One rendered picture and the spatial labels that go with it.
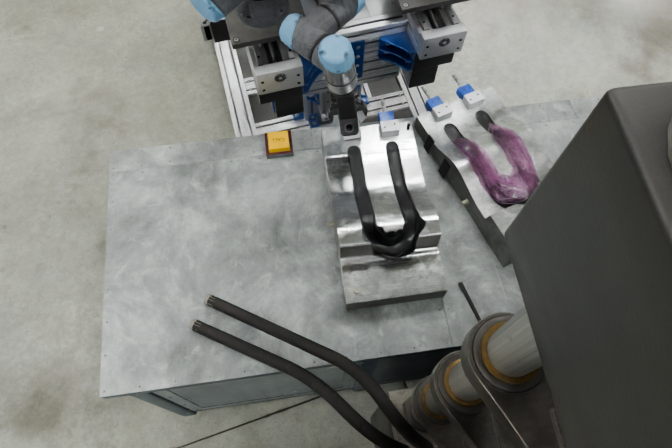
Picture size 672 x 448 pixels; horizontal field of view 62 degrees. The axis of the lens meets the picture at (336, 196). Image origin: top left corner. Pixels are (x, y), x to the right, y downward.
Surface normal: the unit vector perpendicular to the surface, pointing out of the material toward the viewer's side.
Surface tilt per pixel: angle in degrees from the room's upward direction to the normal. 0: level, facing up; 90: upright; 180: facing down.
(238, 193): 0
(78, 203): 0
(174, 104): 0
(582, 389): 90
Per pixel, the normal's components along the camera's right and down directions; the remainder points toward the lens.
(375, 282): 0.01, -0.44
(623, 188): -0.99, 0.12
